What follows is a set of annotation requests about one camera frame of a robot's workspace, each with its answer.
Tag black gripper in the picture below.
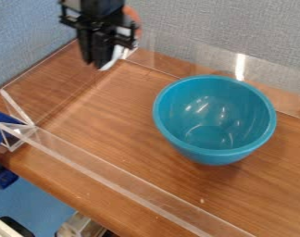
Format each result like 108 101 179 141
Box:
59 0 142 70

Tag white brown-capped toy mushroom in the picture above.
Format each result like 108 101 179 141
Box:
96 6 142 71

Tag blue plastic bowl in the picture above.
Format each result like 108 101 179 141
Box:
153 75 277 166

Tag clear acrylic left barrier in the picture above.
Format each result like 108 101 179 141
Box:
0 40 100 124

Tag clear acrylic barrier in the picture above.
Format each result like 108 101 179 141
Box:
0 40 100 124
0 122 255 237
112 30 300 118

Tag clear acrylic back barrier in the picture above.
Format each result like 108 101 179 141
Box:
112 30 300 118

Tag clear box under table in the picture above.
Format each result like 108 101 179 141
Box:
55 212 107 237

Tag clear acrylic front barrier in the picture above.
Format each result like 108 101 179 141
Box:
0 122 255 237

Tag black white object bottom left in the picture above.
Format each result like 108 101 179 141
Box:
0 217 35 237

